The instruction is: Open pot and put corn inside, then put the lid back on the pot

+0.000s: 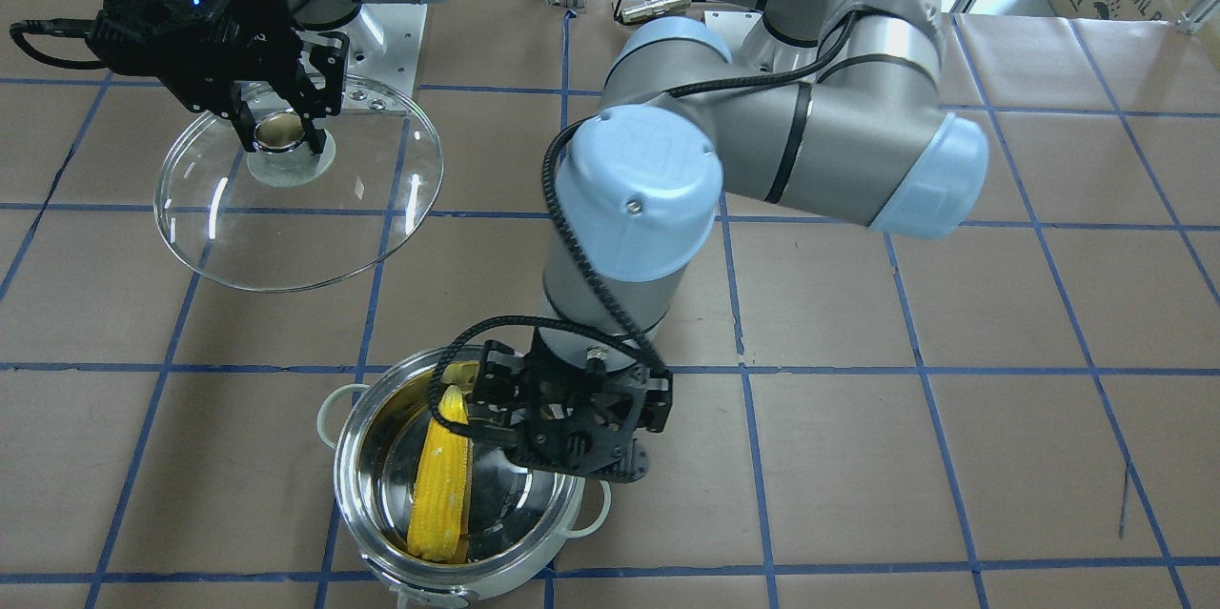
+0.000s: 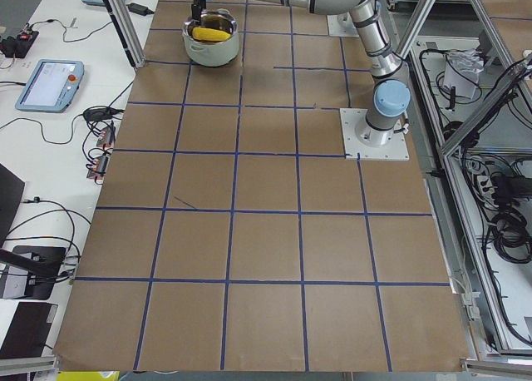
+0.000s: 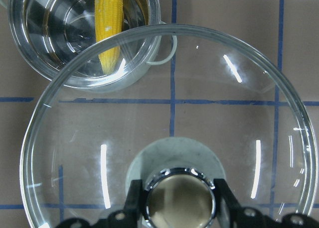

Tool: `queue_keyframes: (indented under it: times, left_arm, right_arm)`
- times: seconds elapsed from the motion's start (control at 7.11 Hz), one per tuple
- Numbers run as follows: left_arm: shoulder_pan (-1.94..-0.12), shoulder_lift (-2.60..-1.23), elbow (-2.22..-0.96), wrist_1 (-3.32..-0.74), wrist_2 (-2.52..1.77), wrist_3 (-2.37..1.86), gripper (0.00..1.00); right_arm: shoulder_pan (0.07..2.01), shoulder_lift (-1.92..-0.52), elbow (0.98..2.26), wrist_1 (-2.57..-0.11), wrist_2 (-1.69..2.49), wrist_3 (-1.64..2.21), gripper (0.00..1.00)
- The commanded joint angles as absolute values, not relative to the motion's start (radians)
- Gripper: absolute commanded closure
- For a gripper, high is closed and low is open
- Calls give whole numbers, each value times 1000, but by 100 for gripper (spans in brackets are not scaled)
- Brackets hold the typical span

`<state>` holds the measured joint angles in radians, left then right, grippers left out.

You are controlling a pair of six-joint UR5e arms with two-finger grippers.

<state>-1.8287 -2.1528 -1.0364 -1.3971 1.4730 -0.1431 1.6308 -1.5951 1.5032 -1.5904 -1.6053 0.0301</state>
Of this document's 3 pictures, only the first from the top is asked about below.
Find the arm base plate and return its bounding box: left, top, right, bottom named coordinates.
left=689, top=9, right=802, bottom=134
left=296, top=4, right=428, bottom=117

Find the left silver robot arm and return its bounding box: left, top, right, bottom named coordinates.
left=447, top=0, right=988, bottom=482

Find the yellow corn cob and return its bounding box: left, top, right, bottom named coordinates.
left=406, top=417, right=475, bottom=564

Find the silver cylindrical connector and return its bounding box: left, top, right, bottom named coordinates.
left=616, top=0, right=693, bottom=26

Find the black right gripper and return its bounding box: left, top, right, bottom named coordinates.
left=85, top=0, right=348, bottom=156

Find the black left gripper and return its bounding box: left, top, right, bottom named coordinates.
left=472, top=334, right=673, bottom=483

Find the glass pot lid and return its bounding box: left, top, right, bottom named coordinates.
left=153, top=76, right=444, bottom=293

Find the pale green cooking pot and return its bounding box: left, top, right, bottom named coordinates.
left=316, top=349, right=611, bottom=608

